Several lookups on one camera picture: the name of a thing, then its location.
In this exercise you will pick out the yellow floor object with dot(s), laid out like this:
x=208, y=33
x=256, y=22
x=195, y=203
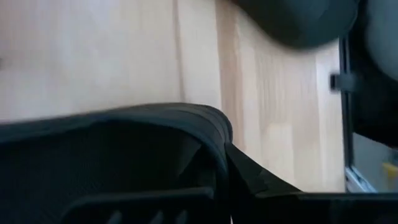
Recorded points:
x=391, y=174

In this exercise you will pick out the black table edge rail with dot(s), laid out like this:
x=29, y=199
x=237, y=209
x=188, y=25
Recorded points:
x=345, y=124

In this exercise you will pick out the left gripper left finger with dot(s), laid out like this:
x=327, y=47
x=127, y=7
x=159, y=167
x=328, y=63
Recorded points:
x=149, y=207

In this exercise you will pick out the black rubber slide sandal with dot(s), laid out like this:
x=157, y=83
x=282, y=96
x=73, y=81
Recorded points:
x=295, y=21
x=109, y=149

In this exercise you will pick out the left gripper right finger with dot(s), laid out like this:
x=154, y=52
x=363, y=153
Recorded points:
x=295, y=208

